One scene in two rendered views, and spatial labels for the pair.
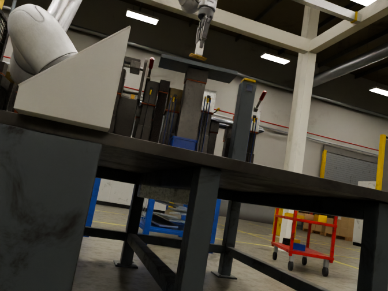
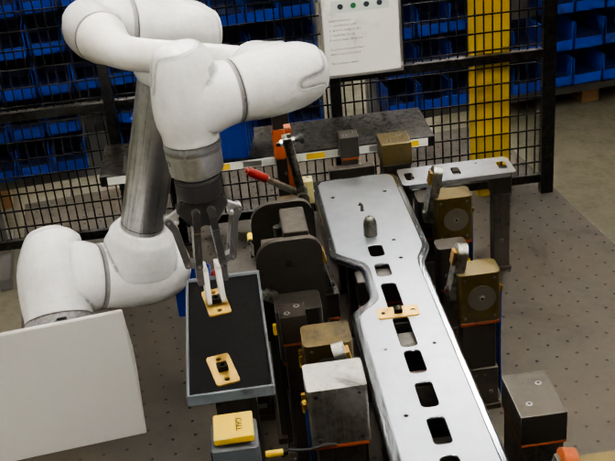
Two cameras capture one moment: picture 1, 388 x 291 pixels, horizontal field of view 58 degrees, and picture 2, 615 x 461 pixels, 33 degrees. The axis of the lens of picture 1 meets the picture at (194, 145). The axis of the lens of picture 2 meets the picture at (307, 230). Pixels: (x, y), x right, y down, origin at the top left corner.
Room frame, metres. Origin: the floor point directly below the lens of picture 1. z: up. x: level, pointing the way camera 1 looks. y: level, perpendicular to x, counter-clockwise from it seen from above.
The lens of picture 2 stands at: (1.93, -1.42, 2.13)
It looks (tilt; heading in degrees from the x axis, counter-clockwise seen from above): 28 degrees down; 96
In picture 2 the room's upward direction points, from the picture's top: 6 degrees counter-clockwise
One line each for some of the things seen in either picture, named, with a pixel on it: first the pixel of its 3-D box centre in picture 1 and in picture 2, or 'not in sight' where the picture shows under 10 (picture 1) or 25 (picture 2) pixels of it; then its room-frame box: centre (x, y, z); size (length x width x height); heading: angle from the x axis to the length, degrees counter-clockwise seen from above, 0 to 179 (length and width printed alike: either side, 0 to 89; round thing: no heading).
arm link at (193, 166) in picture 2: (206, 5); (194, 156); (1.61, 0.05, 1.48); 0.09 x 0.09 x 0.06
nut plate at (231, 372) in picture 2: not in sight; (222, 367); (1.63, -0.07, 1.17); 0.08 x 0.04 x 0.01; 111
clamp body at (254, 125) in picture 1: (248, 144); not in sight; (1.84, -0.28, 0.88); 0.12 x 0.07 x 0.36; 9
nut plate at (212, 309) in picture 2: (198, 56); (215, 299); (1.61, 0.05, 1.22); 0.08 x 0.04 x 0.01; 109
